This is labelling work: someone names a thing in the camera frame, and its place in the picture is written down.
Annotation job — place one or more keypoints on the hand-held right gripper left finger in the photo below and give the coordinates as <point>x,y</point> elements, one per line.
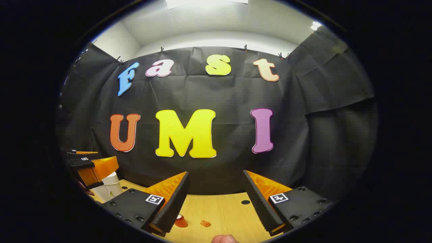
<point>177,202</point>

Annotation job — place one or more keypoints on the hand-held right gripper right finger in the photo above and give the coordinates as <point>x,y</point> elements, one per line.
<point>258,202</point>

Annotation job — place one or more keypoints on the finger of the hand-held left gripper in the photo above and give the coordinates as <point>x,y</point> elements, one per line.
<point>77,156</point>
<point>81,163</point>

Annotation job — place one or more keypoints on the red pop can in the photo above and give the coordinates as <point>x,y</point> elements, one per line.
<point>181,221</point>

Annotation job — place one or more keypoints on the orange paper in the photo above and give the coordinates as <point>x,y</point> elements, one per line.
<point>205,223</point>

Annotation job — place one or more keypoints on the white desktop garbage bin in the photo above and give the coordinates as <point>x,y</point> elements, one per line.
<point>109,189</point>

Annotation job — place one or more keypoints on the wooden desktop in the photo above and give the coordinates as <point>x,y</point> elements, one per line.
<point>219,209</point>

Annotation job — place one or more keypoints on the black backdrop cloth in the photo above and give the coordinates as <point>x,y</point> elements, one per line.
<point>229,94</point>

